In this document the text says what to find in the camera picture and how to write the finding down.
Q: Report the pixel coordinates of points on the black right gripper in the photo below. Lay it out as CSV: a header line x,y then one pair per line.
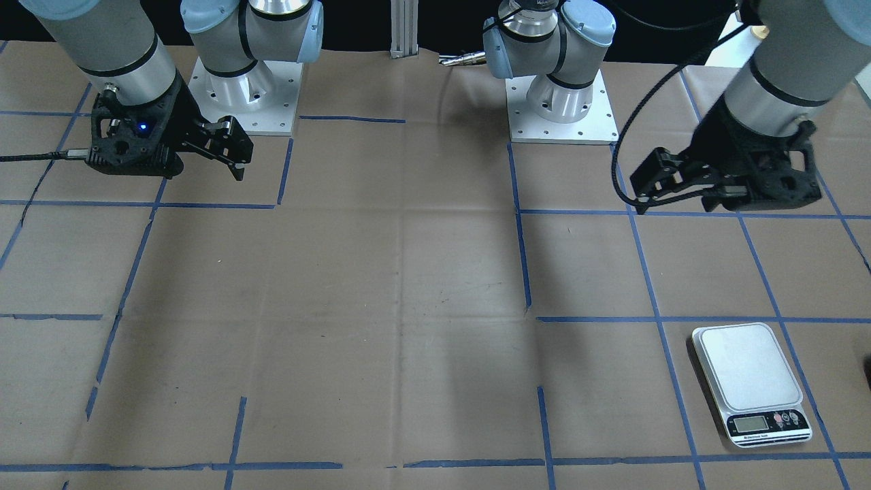
x,y
175,113

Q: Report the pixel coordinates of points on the silver digital kitchen scale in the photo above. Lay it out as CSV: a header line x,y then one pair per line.
x,y
753,386

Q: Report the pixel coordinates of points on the aluminium frame post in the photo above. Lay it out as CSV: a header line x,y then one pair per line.
x,y
404,28

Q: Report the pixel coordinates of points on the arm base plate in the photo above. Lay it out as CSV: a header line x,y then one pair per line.
x,y
541,112
263,100

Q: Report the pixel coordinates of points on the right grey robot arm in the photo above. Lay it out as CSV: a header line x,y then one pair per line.
x,y
114,42

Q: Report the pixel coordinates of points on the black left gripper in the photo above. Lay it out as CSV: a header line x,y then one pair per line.
x,y
729,145

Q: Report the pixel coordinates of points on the brown paper table cover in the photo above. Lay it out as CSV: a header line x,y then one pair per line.
x,y
397,296

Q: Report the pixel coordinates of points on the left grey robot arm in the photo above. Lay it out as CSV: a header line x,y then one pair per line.
x,y
812,51

